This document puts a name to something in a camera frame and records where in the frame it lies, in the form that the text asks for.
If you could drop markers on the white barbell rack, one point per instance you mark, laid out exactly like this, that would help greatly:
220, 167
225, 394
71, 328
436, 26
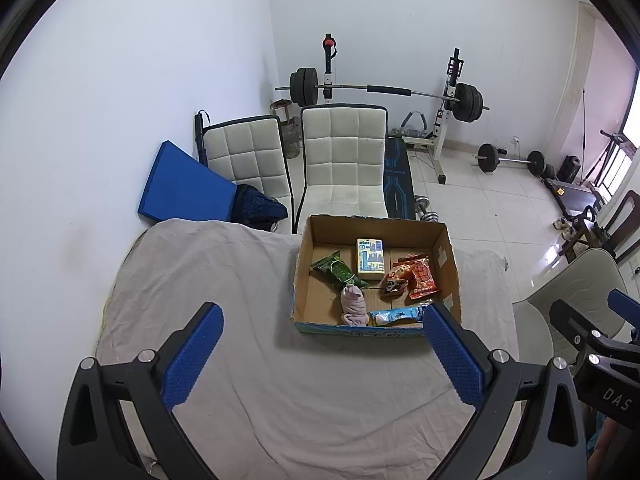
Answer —
435, 137

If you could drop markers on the beige chair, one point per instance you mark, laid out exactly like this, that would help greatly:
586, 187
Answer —
584, 284

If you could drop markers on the orange snack bag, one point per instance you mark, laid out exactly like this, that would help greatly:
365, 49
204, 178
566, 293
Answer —
398, 281

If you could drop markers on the yellow tissue pack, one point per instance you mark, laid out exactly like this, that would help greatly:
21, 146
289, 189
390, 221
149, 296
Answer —
370, 259

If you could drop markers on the light blue snack packet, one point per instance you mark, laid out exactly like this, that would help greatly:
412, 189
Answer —
411, 314

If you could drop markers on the white padded chair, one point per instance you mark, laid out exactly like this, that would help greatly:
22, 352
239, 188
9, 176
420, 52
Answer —
249, 151
343, 156

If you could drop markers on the chrome dumbbell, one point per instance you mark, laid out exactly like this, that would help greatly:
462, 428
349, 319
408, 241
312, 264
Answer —
423, 209

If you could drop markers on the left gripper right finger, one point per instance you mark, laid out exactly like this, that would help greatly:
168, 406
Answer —
549, 442

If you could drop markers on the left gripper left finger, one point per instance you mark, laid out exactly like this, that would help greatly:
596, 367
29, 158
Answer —
95, 441

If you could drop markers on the left white padded chair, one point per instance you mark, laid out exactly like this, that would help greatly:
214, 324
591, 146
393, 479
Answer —
249, 151

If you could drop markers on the dark wooden stool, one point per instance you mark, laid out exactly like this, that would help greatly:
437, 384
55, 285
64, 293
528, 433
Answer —
584, 229

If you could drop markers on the floor barbell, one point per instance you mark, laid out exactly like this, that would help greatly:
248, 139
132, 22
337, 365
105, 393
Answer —
489, 158

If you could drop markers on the pink plush toy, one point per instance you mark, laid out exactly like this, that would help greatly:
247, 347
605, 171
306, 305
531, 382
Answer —
354, 308

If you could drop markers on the green snack bag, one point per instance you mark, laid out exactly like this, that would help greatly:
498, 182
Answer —
337, 272

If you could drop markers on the red floral wipes pack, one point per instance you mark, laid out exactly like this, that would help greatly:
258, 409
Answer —
416, 271

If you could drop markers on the rack barbell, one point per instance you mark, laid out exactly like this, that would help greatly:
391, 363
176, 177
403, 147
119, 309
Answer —
467, 103

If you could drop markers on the dark blue garment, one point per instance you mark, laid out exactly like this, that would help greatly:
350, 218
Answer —
256, 210

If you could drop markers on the grey table cloth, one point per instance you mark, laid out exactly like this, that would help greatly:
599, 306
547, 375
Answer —
275, 403

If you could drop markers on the black blue weight bench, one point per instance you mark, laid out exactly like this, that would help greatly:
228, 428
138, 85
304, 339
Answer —
397, 180

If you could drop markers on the open cardboard box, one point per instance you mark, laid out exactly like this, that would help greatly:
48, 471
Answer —
317, 304

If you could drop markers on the right white padded chair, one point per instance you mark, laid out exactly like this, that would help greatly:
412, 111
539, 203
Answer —
343, 156

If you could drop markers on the blue foam mat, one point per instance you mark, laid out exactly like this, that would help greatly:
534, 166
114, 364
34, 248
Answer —
180, 187

